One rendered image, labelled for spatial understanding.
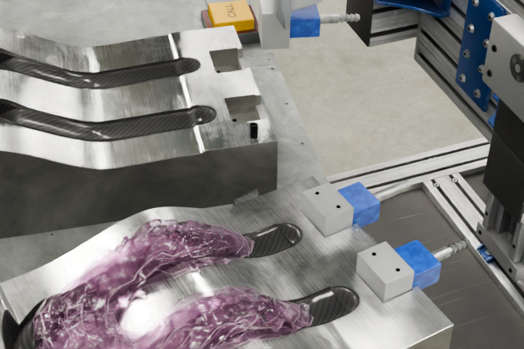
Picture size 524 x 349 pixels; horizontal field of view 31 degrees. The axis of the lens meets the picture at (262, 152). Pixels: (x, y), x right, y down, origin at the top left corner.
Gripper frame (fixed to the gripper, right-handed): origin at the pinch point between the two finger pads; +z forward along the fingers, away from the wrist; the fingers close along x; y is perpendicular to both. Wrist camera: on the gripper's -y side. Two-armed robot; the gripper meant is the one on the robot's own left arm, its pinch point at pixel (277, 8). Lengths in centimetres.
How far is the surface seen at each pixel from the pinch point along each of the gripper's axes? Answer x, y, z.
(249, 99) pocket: -10.3, -4.6, 6.7
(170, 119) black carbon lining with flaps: -13.3, -14.6, 6.8
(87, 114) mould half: -12.0, -24.5, 6.3
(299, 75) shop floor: 121, 21, 95
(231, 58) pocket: 0.5, -6.0, 7.7
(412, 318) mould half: -44.6, 8.4, 9.6
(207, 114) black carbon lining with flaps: -13.2, -10.1, 6.4
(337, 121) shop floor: 97, 29, 95
